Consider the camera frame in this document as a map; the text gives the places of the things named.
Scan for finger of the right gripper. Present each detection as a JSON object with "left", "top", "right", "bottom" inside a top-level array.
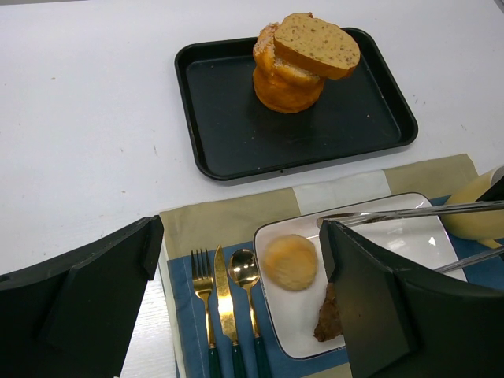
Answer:
[{"left": 478, "top": 177, "right": 504, "bottom": 202}]

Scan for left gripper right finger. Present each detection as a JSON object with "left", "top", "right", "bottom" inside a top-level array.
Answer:
[{"left": 319, "top": 221, "right": 503, "bottom": 377}]

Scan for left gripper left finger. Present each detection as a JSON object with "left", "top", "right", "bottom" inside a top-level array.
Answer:
[{"left": 1, "top": 216, "right": 164, "bottom": 377}]

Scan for brown chocolate croissant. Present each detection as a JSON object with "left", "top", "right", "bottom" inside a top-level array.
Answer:
[{"left": 313, "top": 283, "right": 343, "bottom": 342}]

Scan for metal serving tongs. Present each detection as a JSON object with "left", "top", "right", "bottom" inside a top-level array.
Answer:
[{"left": 317, "top": 200, "right": 503, "bottom": 273}]

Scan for small round bun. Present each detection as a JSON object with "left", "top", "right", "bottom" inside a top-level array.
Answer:
[{"left": 261, "top": 234, "right": 318, "bottom": 291}]

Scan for tan bread slice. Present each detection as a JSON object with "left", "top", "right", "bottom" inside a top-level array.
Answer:
[{"left": 273, "top": 13, "right": 361, "bottom": 80}]

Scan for stacked bread slices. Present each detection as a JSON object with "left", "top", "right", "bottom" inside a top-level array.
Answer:
[{"left": 253, "top": 23, "right": 325, "bottom": 113}]

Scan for yellow ceramic mug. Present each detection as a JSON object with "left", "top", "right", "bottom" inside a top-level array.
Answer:
[{"left": 441, "top": 166, "right": 503, "bottom": 248}]

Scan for white rectangular plate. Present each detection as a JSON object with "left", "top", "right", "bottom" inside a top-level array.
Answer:
[{"left": 254, "top": 193, "right": 458, "bottom": 359}]

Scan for blue beige placemat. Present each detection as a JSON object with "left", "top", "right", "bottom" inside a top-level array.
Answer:
[{"left": 160, "top": 154, "right": 503, "bottom": 377}]

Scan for black baking tray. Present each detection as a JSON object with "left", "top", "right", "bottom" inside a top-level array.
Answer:
[{"left": 175, "top": 28, "right": 418, "bottom": 181}]

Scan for gold knife green handle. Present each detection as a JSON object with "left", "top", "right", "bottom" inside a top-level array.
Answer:
[{"left": 213, "top": 245, "right": 246, "bottom": 378}]

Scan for gold spoon green handle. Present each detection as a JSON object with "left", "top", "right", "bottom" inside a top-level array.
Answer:
[{"left": 228, "top": 249, "right": 272, "bottom": 378}]

